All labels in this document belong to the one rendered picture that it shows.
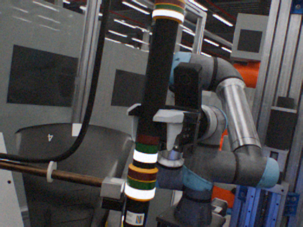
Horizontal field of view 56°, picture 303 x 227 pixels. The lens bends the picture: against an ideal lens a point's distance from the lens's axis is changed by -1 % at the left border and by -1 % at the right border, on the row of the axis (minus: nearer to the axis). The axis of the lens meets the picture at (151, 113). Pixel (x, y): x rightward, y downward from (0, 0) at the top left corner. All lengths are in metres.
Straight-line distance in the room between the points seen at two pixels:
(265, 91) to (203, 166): 0.65
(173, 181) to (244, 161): 0.48
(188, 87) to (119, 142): 0.18
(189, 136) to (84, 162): 0.19
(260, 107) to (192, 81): 0.79
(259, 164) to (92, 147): 0.38
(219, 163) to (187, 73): 0.26
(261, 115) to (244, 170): 0.58
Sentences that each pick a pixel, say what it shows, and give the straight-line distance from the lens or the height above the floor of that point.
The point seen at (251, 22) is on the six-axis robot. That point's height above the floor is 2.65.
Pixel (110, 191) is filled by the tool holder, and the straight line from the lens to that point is 0.43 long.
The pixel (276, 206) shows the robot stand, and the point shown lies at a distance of 1.19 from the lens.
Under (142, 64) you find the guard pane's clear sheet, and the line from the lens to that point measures 1.49.
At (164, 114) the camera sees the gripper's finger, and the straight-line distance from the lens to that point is 0.39.
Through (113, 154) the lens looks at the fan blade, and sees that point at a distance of 0.55.
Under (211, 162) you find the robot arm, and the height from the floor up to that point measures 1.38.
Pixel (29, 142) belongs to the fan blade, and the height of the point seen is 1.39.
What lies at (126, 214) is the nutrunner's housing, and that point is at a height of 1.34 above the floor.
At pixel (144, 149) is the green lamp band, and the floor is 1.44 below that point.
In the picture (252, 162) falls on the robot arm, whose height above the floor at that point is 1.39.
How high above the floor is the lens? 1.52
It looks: 5 degrees down
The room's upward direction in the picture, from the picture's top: 9 degrees clockwise
